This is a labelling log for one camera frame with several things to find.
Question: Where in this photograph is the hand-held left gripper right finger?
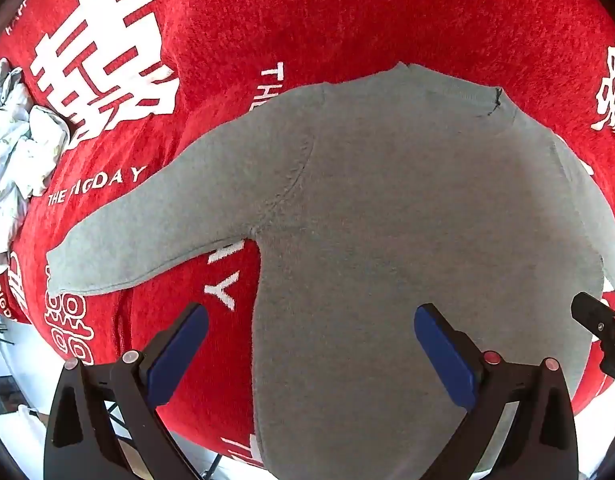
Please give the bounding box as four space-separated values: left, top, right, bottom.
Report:
414 302 581 480

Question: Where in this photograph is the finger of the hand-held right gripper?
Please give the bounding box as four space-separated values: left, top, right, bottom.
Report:
571 290 615 386

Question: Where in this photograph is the white patterned cloth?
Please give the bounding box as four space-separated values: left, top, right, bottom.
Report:
0 57 71 283

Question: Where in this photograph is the red printed blanket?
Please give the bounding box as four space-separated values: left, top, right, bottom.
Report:
0 0 615 473

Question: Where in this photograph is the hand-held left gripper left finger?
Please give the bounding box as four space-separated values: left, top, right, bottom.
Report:
42 302 211 480

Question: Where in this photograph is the grey knit sweater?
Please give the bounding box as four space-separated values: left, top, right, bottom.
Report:
46 61 615 480

